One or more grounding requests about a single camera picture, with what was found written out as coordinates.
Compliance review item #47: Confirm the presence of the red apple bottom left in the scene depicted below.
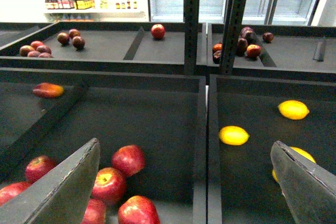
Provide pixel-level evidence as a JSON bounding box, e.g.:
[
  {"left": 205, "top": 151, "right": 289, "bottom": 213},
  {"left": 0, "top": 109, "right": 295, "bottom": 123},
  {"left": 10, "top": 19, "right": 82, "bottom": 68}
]
[{"left": 81, "top": 199, "right": 107, "bottom": 224}]

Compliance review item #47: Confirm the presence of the black metal shelf post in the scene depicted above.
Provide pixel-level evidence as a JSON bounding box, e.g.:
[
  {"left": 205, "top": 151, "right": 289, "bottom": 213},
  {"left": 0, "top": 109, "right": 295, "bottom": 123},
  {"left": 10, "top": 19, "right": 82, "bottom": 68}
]
[
  {"left": 219, "top": 0, "right": 247, "bottom": 75},
  {"left": 183, "top": 0, "right": 200, "bottom": 75}
]

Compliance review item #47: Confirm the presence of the black front left tray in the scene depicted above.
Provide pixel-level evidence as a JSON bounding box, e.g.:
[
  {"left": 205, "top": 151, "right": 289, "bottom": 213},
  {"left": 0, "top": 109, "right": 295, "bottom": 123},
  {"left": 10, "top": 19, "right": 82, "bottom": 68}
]
[{"left": 1, "top": 68, "right": 207, "bottom": 223}]

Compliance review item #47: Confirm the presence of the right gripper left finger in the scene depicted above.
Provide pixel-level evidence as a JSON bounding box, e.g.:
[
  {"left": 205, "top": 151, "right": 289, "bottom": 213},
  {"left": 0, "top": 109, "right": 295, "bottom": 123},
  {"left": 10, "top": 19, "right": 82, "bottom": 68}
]
[{"left": 1, "top": 138, "right": 100, "bottom": 223}]

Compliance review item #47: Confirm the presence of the black upper right tray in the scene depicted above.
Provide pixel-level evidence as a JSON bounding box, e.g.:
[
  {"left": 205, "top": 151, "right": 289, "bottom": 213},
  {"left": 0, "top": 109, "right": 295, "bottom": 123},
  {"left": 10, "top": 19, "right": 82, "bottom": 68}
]
[{"left": 207, "top": 24, "right": 335, "bottom": 82}]

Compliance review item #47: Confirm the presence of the red apple front centre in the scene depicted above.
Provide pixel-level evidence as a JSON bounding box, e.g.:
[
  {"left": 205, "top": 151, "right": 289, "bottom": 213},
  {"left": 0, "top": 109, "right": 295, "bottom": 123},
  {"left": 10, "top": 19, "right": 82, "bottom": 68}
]
[{"left": 91, "top": 167, "right": 127, "bottom": 206}]

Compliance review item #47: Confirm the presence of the red yellow mango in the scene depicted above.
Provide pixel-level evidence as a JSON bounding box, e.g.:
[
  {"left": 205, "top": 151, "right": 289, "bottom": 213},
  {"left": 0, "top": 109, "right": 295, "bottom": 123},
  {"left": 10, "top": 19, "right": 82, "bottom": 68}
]
[{"left": 33, "top": 82, "right": 64, "bottom": 99}]

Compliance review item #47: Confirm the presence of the red apple on upper shelf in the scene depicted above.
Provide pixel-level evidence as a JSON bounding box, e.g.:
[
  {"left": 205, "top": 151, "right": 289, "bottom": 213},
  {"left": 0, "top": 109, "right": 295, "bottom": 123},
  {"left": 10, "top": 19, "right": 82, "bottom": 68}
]
[{"left": 151, "top": 24, "right": 165, "bottom": 39}]

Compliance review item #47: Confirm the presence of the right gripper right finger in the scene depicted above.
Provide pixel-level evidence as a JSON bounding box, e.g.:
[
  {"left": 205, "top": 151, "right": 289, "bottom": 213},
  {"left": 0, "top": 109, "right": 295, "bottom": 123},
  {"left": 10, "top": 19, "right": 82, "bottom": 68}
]
[{"left": 270, "top": 141, "right": 335, "bottom": 223}]

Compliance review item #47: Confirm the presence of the black front right tray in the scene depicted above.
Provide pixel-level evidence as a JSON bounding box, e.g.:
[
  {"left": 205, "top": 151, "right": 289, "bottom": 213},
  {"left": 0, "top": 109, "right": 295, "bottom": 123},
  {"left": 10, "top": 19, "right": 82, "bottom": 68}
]
[{"left": 207, "top": 75, "right": 335, "bottom": 223}]

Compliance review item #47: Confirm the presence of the yellow lemon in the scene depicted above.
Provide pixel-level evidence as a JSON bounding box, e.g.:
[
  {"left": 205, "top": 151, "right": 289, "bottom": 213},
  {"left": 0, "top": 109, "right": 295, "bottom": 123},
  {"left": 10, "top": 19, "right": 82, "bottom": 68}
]
[
  {"left": 278, "top": 100, "right": 310, "bottom": 120},
  {"left": 218, "top": 125, "right": 250, "bottom": 146},
  {"left": 272, "top": 146, "right": 316, "bottom": 183}
]

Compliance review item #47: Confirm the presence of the red apple far left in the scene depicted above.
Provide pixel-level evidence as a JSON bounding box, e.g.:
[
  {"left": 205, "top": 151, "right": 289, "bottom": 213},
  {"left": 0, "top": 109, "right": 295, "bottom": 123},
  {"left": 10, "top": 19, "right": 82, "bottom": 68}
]
[{"left": 0, "top": 182, "right": 31, "bottom": 206}]

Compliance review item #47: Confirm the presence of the black metal shelf post right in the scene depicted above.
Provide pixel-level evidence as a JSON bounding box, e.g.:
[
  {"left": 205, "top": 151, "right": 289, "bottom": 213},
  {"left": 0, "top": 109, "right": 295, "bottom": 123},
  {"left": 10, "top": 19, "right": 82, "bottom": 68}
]
[{"left": 219, "top": 0, "right": 247, "bottom": 75}]

